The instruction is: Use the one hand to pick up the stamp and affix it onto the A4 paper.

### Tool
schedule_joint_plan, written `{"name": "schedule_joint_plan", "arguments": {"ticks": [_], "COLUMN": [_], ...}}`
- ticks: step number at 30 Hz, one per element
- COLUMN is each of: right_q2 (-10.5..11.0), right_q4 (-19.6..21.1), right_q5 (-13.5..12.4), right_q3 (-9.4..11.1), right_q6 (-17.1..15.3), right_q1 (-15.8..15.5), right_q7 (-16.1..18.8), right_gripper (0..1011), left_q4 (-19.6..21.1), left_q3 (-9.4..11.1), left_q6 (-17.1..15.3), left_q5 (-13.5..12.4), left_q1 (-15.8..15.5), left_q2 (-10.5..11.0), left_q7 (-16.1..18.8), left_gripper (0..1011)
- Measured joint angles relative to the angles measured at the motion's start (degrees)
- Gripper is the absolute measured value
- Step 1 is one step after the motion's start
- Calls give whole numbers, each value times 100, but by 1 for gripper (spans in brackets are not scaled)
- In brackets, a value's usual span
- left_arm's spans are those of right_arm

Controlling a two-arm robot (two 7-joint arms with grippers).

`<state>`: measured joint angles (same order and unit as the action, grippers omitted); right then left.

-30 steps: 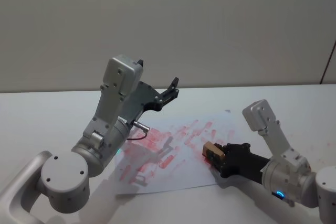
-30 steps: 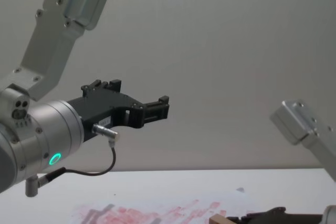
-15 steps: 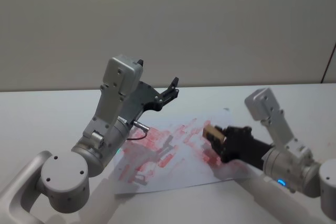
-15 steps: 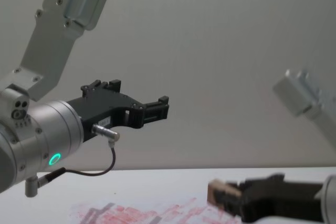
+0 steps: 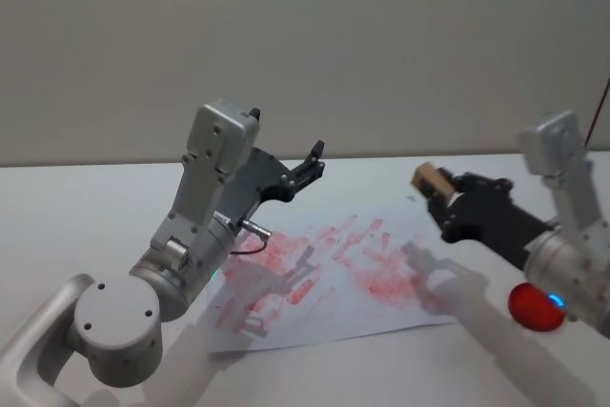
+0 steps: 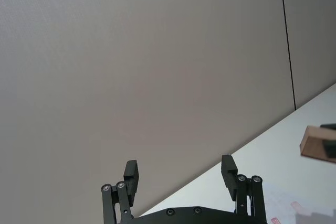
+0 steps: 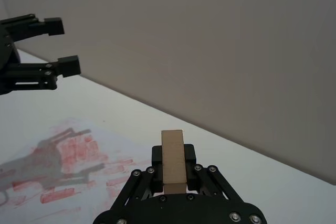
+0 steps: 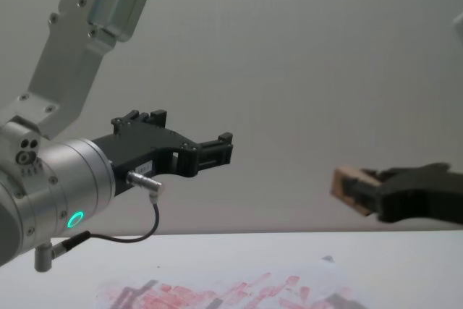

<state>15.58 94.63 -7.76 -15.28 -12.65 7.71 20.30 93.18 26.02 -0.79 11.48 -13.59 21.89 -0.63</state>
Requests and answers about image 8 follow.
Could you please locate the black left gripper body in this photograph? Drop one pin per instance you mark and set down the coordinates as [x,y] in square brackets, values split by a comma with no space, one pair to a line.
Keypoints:
[137,150]

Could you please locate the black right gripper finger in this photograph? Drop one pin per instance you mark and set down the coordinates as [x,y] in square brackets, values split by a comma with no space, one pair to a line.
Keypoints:
[372,173]
[363,193]

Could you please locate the small tan wooden block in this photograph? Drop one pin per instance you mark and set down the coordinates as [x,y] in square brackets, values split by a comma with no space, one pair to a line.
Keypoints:
[340,182]

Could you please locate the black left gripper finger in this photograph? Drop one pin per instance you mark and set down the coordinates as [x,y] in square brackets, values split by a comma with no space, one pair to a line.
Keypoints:
[139,119]
[210,155]

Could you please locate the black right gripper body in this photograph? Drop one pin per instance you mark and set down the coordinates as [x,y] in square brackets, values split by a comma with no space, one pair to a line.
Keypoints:
[419,193]

